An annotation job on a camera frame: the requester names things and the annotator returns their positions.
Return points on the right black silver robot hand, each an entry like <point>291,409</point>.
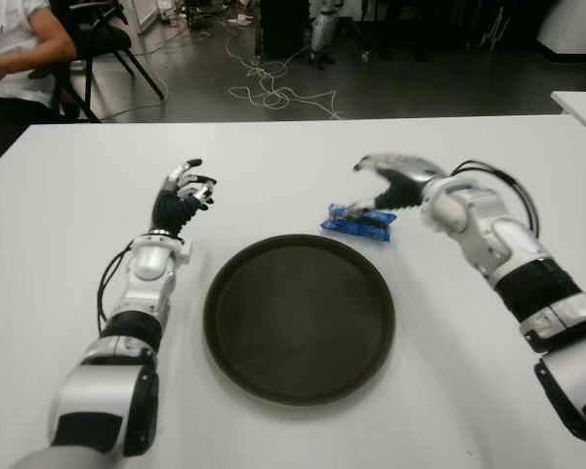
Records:
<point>403,190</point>

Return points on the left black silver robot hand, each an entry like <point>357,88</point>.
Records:
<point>173,210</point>

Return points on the blue Oreo cookie packet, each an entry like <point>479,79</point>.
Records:
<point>361,227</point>

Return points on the left silver black robot arm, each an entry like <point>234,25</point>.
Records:
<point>137,312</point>

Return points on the right silver black robot arm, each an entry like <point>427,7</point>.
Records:
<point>513,244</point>

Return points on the round dark brown tray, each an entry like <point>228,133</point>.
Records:
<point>300,320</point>

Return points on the white humanoid robot legs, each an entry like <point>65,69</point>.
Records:
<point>322,34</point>

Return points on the black folding chair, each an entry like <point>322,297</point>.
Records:
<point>102,34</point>

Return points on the white board panel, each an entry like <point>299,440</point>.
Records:
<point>149,14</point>

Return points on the black cabinet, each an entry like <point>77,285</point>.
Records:
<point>283,29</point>

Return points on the seated person in white shirt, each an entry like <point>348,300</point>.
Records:
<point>14,54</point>

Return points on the white box with black base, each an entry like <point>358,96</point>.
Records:
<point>573,24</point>

